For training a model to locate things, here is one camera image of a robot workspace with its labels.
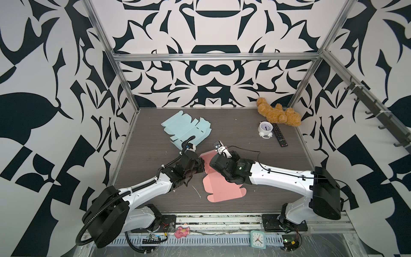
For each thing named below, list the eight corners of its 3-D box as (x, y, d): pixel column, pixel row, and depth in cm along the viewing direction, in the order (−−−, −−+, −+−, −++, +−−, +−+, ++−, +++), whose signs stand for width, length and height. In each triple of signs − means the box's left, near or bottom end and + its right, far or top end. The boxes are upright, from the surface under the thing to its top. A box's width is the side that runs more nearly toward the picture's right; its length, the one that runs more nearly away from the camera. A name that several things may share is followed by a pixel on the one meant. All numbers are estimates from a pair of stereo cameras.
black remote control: (281, 147, 102) (283, 145, 100) (270, 125, 113) (271, 123, 111) (286, 146, 103) (288, 144, 101) (275, 125, 114) (276, 123, 112)
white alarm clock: (259, 138, 107) (261, 134, 104) (256, 125, 114) (257, 121, 111) (273, 138, 107) (276, 134, 104) (269, 125, 114) (271, 121, 111)
